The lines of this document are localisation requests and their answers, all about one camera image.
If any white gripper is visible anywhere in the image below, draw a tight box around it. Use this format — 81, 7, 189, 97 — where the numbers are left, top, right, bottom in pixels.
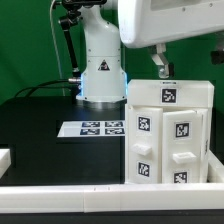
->
118, 0, 224, 79

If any white door panel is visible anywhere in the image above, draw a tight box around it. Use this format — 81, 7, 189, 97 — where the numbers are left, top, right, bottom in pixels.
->
127, 80, 214, 108
162, 110, 202, 184
125, 105, 163, 184

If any white cabinet body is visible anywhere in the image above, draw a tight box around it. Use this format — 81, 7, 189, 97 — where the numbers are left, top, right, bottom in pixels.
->
124, 103, 214, 185

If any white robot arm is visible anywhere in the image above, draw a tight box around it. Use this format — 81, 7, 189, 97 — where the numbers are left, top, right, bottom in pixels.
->
77, 0, 224, 105

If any white base tag plate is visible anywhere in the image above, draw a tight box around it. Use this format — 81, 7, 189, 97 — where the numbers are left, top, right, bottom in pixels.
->
58, 120, 125, 137

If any white right fence rail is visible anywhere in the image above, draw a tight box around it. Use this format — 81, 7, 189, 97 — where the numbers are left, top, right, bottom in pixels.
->
208, 154, 224, 183

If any grey cable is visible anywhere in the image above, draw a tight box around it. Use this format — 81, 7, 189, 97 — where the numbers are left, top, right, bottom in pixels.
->
49, 0, 67, 97

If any black cable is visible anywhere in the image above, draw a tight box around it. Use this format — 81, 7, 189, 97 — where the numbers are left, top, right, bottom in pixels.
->
13, 78, 83, 98

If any white front fence rail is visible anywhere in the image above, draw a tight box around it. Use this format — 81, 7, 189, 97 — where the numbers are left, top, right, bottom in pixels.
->
0, 183, 224, 214

